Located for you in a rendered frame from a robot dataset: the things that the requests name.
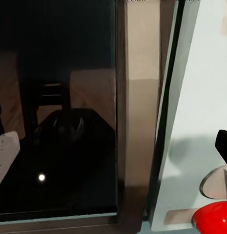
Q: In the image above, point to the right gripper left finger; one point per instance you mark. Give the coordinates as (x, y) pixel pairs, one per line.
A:
(10, 144)

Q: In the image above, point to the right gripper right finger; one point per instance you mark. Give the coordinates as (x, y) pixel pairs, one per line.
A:
(221, 143)

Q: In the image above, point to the microwave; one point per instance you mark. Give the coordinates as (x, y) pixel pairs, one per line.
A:
(118, 104)

